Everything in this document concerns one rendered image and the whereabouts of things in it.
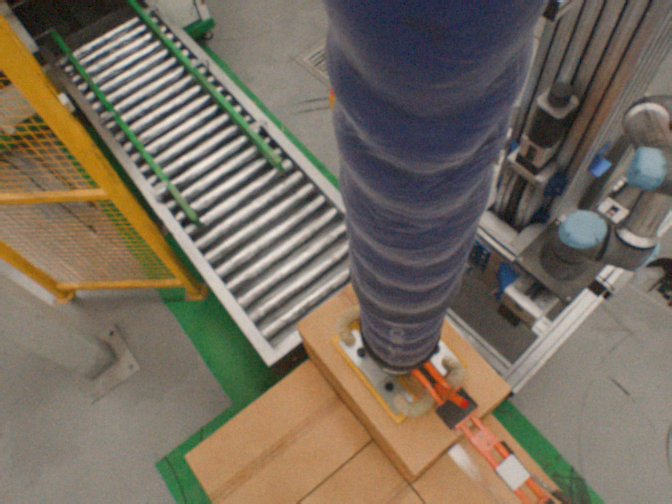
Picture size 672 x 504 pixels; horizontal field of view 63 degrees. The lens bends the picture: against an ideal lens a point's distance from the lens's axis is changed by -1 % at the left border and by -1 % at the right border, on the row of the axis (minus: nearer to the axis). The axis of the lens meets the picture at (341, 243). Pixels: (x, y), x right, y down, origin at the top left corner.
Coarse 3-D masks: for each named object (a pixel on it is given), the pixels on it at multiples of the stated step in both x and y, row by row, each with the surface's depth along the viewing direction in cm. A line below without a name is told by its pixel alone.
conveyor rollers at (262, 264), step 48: (96, 48) 315; (144, 48) 306; (96, 96) 295; (144, 96) 293; (192, 96) 290; (192, 144) 276; (240, 144) 272; (192, 192) 260; (240, 192) 257; (240, 240) 247; (288, 240) 244; (336, 240) 246; (288, 288) 233; (288, 336) 224
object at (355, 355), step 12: (336, 336) 179; (360, 336) 178; (336, 348) 177; (348, 348) 176; (360, 348) 173; (348, 360) 175; (360, 360) 174; (360, 372) 173; (372, 384) 171; (384, 384) 170; (396, 384) 170; (384, 396) 169; (408, 396) 168; (384, 408) 169; (396, 420) 166
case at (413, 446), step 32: (352, 288) 189; (320, 320) 184; (320, 352) 179; (352, 384) 174; (416, 384) 172; (480, 384) 171; (384, 416) 169; (480, 416) 166; (384, 448) 193; (416, 448) 164; (448, 448) 185
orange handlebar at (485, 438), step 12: (420, 372) 160; (432, 372) 160; (444, 384) 158; (432, 396) 157; (480, 420) 153; (468, 432) 151; (480, 432) 151; (492, 432) 151; (480, 444) 149; (492, 444) 149; (492, 456) 149; (504, 456) 148; (528, 480) 145; (516, 492) 144; (540, 492) 143
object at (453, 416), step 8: (456, 392) 156; (464, 392) 155; (448, 400) 155; (472, 400) 154; (440, 408) 154; (448, 408) 154; (456, 408) 154; (472, 408) 154; (440, 416) 155; (448, 416) 153; (456, 416) 153; (464, 416) 153; (448, 424) 153; (456, 424) 152
